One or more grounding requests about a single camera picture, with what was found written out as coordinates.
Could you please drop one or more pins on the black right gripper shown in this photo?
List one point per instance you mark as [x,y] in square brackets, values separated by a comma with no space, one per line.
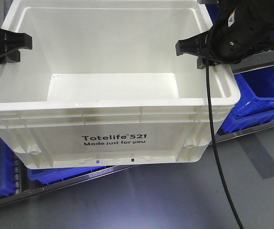
[243,28]

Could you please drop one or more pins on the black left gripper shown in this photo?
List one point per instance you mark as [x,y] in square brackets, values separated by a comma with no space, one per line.
[12,41]

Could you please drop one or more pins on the white plastic tote bin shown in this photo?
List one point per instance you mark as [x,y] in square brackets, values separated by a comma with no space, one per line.
[103,84]

